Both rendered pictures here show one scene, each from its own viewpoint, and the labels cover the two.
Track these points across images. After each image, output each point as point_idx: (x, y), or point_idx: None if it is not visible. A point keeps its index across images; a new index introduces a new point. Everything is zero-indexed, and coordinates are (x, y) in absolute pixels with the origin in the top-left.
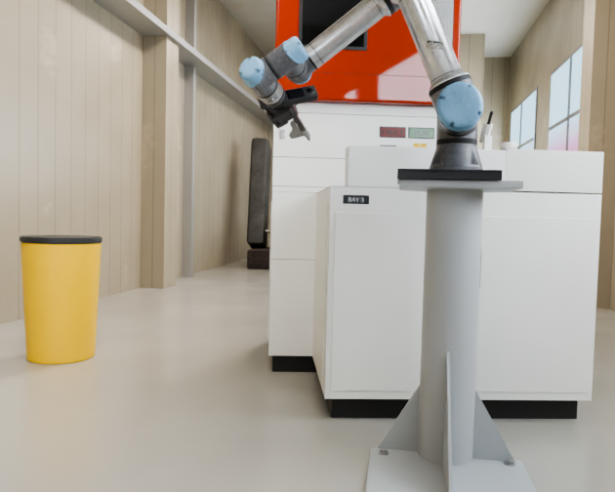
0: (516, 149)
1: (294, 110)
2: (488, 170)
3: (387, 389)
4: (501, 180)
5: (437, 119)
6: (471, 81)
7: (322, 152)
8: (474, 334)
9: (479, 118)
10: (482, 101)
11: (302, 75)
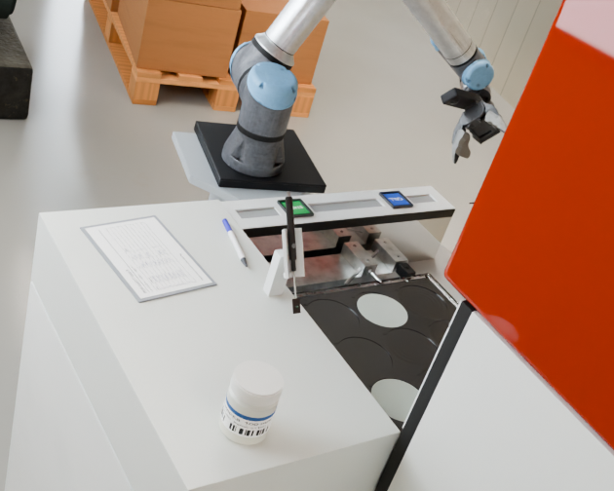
0: (201, 201)
1: (461, 117)
2: (209, 122)
3: None
4: (194, 130)
5: None
6: (249, 42)
7: None
8: None
9: (231, 77)
10: (231, 56)
11: (454, 71)
